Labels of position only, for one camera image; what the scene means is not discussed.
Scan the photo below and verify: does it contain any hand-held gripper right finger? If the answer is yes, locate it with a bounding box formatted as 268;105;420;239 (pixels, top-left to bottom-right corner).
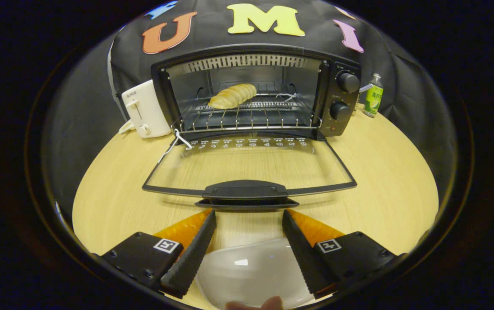
282;209;398;300

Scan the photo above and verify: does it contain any white plate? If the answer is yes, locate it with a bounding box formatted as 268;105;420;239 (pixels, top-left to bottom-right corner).
195;238;316;310

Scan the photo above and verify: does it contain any yellow bread roll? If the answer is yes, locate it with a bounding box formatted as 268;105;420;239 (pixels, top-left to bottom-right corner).
208;83;258;110

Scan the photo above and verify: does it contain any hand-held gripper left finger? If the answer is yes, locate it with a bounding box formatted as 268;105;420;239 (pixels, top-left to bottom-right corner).
100;209;217;299

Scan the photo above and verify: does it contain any white toaster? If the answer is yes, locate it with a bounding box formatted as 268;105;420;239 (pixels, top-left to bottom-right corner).
121;79;173;139

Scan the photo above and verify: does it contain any metal oven rack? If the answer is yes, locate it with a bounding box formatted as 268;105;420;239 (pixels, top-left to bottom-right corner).
174;93;320;132

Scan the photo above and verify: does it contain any black backdrop cloth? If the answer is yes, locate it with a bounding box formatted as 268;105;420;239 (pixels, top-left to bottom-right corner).
42;0;458;203

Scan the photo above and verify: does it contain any black toaster oven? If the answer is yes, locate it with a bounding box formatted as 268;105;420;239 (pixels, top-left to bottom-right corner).
142;43;362;211

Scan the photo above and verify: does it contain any green drink bottle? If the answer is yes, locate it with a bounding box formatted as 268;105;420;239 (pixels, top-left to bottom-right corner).
363;73;384;118

